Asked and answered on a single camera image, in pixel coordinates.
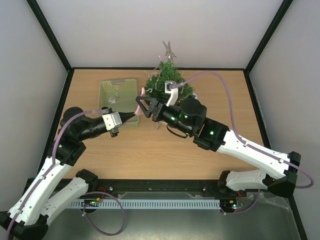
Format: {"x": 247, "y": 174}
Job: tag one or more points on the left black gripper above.
{"x": 125, "y": 116}

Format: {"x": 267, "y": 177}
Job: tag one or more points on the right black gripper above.
{"x": 157, "y": 111}

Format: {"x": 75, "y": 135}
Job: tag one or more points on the green plastic basket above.
{"x": 126, "y": 89}

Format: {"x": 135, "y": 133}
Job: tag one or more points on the silver star ornament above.
{"x": 168, "y": 50}

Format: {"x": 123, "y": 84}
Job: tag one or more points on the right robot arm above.
{"x": 274, "y": 172}

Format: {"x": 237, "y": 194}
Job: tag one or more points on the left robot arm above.
{"x": 39, "y": 206}

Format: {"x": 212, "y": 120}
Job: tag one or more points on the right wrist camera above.
{"x": 170, "y": 88}

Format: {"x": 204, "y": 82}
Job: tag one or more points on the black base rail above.
{"x": 205, "y": 188}

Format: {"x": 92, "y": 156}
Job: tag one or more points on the white slotted cable duct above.
{"x": 157, "y": 204}

